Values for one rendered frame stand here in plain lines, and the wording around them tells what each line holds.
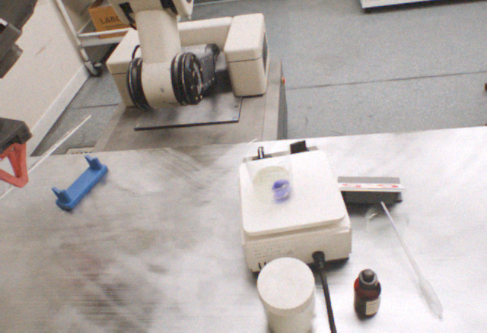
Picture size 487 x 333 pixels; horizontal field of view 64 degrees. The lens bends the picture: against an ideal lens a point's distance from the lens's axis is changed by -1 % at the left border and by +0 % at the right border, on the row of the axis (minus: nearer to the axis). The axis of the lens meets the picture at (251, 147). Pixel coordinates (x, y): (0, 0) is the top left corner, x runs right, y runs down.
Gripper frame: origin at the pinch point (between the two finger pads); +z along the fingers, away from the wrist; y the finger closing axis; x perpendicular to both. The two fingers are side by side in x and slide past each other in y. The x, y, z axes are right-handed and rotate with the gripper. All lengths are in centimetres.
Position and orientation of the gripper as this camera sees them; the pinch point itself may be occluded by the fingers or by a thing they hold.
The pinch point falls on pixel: (20, 180)
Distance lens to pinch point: 66.3
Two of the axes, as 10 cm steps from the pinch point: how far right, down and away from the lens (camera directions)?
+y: 9.1, 1.4, -4.0
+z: 1.7, 7.4, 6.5
